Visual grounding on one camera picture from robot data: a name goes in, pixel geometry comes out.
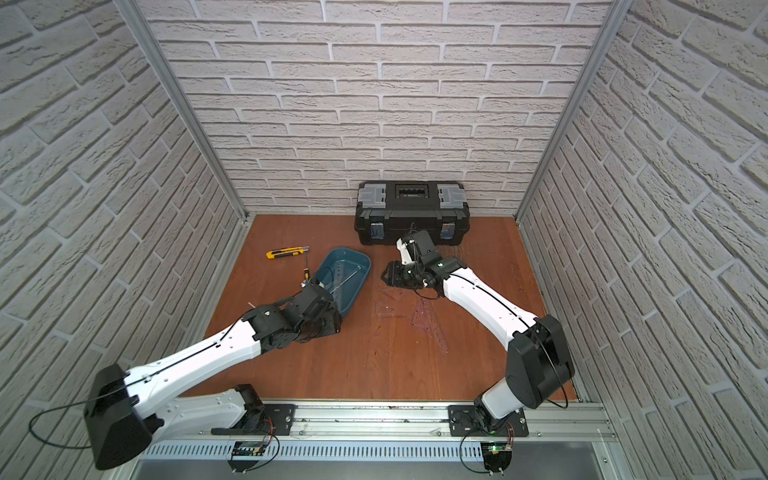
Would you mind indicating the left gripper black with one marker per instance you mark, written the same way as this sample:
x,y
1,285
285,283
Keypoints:
x,y
324,308

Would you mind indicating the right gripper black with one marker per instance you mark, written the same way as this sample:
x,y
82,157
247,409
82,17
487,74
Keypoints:
x,y
393,278

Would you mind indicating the teal plastic storage tray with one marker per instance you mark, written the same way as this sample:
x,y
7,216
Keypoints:
x,y
346,296

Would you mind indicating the clear set square triangle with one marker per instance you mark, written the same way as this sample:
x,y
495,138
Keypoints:
x,y
391,308

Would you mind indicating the clear stencil ruler with holes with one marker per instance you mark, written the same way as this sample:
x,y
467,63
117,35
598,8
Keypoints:
x,y
339,272

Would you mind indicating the long clear straight ruler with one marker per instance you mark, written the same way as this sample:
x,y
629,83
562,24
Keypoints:
x,y
344,281

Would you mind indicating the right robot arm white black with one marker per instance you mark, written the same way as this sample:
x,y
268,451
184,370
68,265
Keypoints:
x,y
538,362

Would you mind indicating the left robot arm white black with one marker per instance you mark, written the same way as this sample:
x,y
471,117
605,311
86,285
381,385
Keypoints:
x,y
122,413

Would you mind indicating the black plastic toolbox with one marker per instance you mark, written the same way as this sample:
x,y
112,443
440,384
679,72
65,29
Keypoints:
x,y
389,210

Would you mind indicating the yellow utility knife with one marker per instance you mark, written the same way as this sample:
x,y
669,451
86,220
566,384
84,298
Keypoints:
x,y
287,252

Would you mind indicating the left controller board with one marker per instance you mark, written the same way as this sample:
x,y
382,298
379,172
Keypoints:
x,y
247,456

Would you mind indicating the controller board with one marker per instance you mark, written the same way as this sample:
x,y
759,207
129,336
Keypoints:
x,y
247,456
496,457

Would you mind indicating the right controller board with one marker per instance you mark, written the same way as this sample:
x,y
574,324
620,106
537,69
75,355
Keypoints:
x,y
496,457

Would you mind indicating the small yellow-handled screwdriver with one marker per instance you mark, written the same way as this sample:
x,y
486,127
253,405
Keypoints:
x,y
306,270

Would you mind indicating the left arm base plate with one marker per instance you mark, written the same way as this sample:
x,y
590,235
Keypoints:
x,y
276,419

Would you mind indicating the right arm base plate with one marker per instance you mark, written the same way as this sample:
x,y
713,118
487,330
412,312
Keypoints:
x,y
474,420

